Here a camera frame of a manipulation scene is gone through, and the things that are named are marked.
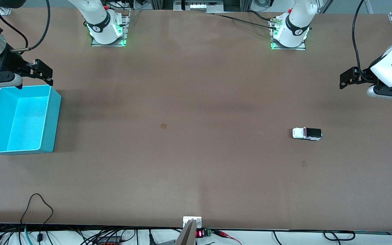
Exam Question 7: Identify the white jeep toy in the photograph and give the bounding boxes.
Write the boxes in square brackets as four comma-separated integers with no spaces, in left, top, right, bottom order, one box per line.
[292,127,323,141]

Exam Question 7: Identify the teal plastic bin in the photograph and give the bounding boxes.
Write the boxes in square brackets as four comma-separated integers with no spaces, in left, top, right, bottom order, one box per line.
[0,85,62,156]

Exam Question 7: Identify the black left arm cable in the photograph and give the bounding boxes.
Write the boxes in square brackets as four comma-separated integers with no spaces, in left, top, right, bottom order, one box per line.
[352,0,370,84]

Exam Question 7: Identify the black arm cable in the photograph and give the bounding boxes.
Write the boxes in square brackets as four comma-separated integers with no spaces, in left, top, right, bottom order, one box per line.
[0,0,51,51]
[352,0,370,84]

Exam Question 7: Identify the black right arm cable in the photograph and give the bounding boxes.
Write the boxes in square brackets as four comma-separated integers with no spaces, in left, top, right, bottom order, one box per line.
[0,0,51,51]

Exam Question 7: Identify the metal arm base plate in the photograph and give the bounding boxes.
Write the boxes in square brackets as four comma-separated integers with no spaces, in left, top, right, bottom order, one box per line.
[269,15,307,51]
[91,10,131,47]

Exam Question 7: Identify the thin black looped cable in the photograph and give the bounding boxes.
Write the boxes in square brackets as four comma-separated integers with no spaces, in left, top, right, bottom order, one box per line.
[20,193,54,243]

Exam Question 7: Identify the metal frame structure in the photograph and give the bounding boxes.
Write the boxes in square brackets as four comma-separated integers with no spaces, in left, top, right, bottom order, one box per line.
[150,0,252,13]

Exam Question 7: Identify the red clip wires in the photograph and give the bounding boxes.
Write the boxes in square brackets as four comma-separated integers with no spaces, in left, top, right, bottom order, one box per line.
[213,230,242,245]

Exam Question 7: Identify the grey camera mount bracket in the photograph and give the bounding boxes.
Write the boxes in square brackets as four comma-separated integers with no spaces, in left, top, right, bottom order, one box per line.
[175,216,202,245]

